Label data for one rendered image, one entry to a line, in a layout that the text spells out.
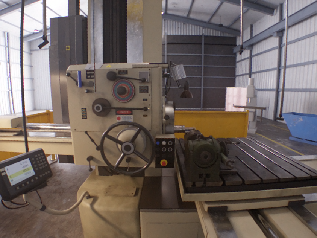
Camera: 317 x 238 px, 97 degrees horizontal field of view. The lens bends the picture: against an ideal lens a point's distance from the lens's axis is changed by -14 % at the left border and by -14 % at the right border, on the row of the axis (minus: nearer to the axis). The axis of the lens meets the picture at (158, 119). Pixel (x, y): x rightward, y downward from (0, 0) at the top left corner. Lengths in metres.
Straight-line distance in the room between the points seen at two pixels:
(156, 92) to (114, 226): 1.35
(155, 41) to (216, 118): 2.49
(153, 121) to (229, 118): 2.95
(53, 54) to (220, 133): 3.52
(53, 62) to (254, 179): 2.44
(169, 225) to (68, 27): 2.44
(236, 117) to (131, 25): 3.05
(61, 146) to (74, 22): 1.44
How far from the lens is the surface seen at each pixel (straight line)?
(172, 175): 2.21
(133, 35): 2.02
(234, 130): 4.14
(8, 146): 2.38
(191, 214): 1.73
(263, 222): 1.60
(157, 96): 1.24
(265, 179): 1.56
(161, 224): 1.79
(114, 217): 1.80
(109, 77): 1.24
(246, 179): 1.49
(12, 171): 1.26
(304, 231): 1.67
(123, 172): 1.17
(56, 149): 1.98
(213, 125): 3.93
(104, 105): 1.29
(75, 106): 1.42
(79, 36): 2.23
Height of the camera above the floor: 1.68
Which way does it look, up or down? 10 degrees down
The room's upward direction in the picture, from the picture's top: straight up
